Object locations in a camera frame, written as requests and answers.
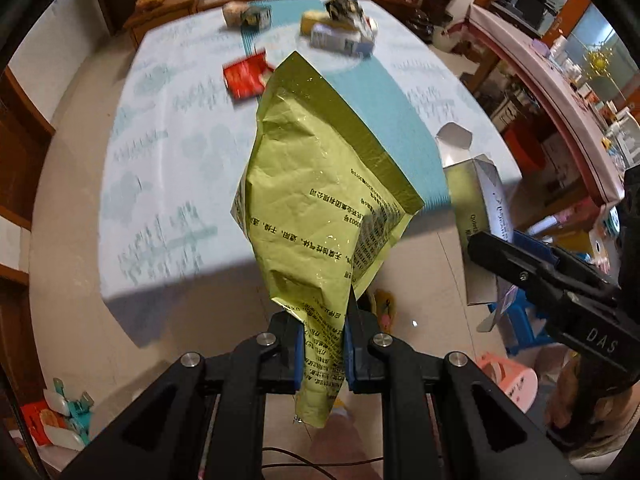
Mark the fruit bowl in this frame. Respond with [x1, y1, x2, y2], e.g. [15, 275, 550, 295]
[136, 0, 166, 12]

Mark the yellow green foil bag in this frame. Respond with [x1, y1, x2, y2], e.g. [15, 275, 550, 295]
[232, 52, 424, 428]

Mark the blue plastic stool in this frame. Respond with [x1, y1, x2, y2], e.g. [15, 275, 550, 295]
[498, 286, 554, 356]

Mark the red snack packet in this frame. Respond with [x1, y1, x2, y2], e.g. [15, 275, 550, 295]
[222, 49, 274, 101]

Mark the right yellow slipper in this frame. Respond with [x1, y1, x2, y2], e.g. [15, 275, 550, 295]
[373, 289, 396, 334]

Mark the grey white box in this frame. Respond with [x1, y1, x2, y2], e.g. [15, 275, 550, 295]
[436, 122, 513, 306]

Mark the white and teal tablecloth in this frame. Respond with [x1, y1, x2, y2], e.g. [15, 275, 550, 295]
[99, 0, 521, 347]

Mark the cream atomy toothpaste box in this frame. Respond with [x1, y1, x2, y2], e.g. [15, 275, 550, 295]
[299, 10, 376, 41]

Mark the pink plastic stool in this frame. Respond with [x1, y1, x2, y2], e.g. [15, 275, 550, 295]
[476, 352, 538, 413]

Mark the green milk carton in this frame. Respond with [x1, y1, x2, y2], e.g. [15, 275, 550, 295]
[222, 1, 271, 32]

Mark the purple white small box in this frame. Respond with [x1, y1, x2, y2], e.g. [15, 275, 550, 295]
[310, 23, 375, 58]

